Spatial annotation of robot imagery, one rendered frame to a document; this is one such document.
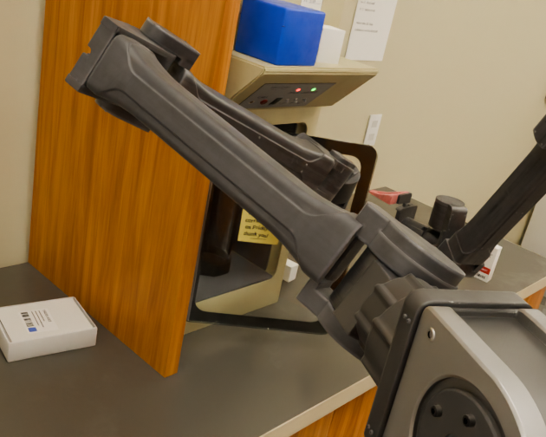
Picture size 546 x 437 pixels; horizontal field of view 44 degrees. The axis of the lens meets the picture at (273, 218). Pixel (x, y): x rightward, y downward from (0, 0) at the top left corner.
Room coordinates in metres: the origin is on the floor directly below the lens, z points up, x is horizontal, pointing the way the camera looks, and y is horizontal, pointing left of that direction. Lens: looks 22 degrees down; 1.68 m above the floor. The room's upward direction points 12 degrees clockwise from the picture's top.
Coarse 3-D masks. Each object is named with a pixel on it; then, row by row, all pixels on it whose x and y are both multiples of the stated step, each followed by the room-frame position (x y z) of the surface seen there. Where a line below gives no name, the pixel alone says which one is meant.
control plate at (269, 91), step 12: (264, 84) 1.10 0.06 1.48; (276, 84) 1.12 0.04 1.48; (288, 84) 1.14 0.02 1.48; (300, 84) 1.17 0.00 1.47; (312, 84) 1.19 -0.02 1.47; (324, 84) 1.22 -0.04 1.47; (252, 96) 1.12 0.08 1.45; (264, 96) 1.14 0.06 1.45; (276, 96) 1.17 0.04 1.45; (288, 96) 1.19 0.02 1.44; (300, 96) 1.22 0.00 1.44; (312, 96) 1.25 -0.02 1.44
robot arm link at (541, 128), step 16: (544, 128) 1.02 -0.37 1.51; (544, 144) 1.01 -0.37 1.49; (528, 160) 1.07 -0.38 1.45; (544, 160) 1.03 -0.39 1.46; (512, 176) 1.09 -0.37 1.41; (528, 176) 1.06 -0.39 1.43; (544, 176) 1.04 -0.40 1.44; (496, 192) 1.12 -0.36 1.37; (512, 192) 1.08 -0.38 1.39; (528, 192) 1.06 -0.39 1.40; (544, 192) 1.07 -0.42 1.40; (496, 208) 1.10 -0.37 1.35; (512, 208) 1.08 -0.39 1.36; (528, 208) 1.08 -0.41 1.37; (480, 224) 1.13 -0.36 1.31; (496, 224) 1.10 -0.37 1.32; (512, 224) 1.10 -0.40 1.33; (448, 240) 1.19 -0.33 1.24; (464, 240) 1.15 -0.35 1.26; (480, 240) 1.12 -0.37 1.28; (496, 240) 1.12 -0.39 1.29; (448, 256) 1.17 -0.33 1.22; (464, 256) 1.14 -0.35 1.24; (480, 256) 1.15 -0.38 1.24
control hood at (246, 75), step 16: (240, 64) 1.09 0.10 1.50; (256, 64) 1.07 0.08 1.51; (272, 64) 1.09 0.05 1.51; (320, 64) 1.20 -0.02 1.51; (336, 64) 1.24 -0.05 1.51; (352, 64) 1.28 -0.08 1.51; (240, 80) 1.08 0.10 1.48; (256, 80) 1.07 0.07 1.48; (272, 80) 1.10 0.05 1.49; (288, 80) 1.13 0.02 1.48; (304, 80) 1.16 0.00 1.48; (320, 80) 1.19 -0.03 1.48; (336, 80) 1.23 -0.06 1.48; (352, 80) 1.27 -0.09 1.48; (368, 80) 1.31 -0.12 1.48; (240, 96) 1.10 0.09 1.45; (320, 96) 1.27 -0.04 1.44; (336, 96) 1.32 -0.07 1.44
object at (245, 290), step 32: (352, 160) 1.18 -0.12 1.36; (224, 224) 1.14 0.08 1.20; (224, 256) 1.14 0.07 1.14; (256, 256) 1.15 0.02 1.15; (288, 256) 1.16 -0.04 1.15; (224, 288) 1.14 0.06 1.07; (256, 288) 1.15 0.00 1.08; (288, 288) 1.17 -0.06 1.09; (192, 320) 1.13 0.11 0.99; (224, 320) 1.14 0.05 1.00; (256, 320) 1.16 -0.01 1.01; (288, 320) 1.17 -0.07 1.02
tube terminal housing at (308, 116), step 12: (288, 0) 1.25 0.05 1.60; (300, 0) 1.27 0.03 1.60; (324, 0) 1.33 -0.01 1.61; (336, 0) 1.35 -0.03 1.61; (240, 12) 1.16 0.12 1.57; (336, 12) 1.36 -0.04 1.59; (324, 24) 1.34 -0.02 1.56; (336, 24) 1.37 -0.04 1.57; (276, 108) 1.27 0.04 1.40; (288, 108) 1.30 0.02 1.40; (300, 108) 1.32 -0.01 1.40; (312, 108) 1.35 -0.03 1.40; (264, 120) 1.25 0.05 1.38; (276, 120) 1.27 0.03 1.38; (288, 120) 1.30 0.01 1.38; (300, 120) 1.33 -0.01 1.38; (312, 120) 1.36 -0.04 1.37; (300, 132) 1.38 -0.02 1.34; (312, 132) 1.37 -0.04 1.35; (192, 324) 1.17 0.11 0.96; (204, 324) 1.20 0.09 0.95
